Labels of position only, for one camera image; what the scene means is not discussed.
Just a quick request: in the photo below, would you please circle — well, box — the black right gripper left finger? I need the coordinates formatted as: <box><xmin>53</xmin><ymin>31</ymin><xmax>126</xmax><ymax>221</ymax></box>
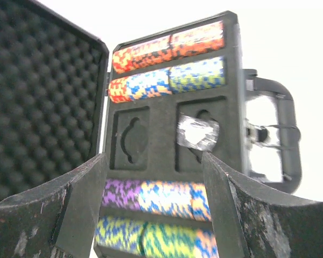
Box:
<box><xmin>0</xmin><ymin>153</ymin><xmax>107</xmax><ymax>257</ymax></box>

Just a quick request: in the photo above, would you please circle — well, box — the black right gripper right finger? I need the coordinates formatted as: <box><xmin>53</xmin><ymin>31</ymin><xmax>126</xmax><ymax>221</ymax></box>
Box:
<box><xmin>202</xmin><ymin>153</ymin><xmax>323</xmax><ymax>257</ymax></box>

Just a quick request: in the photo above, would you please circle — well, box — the black poker chip case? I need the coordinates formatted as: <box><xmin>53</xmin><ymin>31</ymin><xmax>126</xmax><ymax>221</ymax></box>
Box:
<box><xmin>0</xmin><ymin>0</ymin><xmax>303</xmax><ymax>258</ymax></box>

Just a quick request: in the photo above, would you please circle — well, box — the purple chip row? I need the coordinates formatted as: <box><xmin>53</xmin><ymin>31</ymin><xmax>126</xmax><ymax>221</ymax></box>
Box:
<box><xmin>102</xmin><ymin>178</ymin><xmax>212</xmax><ymax>221</ymax></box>

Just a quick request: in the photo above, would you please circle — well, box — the green blue chip row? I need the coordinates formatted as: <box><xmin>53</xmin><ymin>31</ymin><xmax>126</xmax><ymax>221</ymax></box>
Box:
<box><xmin>95</xmin><ymin>216</ymin><xmax>219</xmax><ymax>257</ymax></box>

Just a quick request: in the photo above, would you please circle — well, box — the blue green poker chip stack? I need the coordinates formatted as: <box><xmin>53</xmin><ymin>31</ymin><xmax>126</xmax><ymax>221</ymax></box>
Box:
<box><xmin>169</xmin><ymin>56</ymin><xmax>226</xmax><ymax>94</ymax></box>

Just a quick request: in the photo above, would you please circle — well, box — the orange blue chip stack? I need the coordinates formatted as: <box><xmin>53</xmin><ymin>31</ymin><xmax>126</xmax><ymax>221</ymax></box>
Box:
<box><xmin>127</xmin><ymin>68</ymin><xmax>172</xmax><ymax>101</ymax></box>

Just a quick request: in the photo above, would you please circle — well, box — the orange black chip row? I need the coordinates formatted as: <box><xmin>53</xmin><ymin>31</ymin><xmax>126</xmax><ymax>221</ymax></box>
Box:
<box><xmin>113</xmin><ymin>21</ymin><xmax>224</xmax><ymax>74</ymax></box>

